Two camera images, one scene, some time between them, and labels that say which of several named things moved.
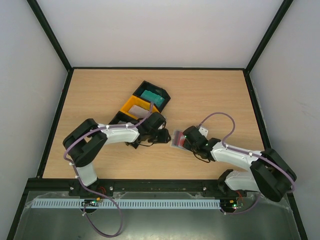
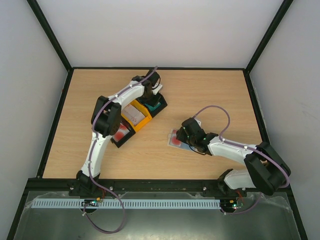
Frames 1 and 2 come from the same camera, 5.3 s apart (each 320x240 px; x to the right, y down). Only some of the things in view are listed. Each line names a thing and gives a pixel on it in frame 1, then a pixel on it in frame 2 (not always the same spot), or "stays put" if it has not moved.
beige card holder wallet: x=177 y=139 stays put
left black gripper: x=164 y=138 -> x=152 y=103
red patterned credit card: x=178 y=138 stays put
